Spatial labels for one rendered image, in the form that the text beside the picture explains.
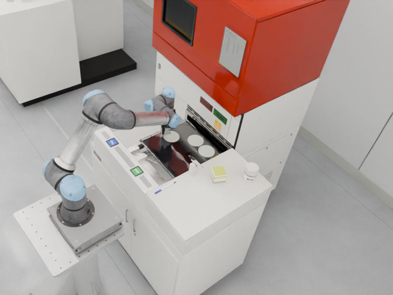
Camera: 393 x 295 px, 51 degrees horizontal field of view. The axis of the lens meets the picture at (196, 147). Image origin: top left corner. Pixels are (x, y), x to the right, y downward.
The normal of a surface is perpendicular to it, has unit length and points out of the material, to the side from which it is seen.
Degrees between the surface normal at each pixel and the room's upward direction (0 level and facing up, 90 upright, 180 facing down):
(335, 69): 90
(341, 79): 90
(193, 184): 0
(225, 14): 90
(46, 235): 0
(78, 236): 2
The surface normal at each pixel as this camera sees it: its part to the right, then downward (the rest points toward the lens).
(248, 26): -0.78, 0.39
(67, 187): 0.24, -0.59
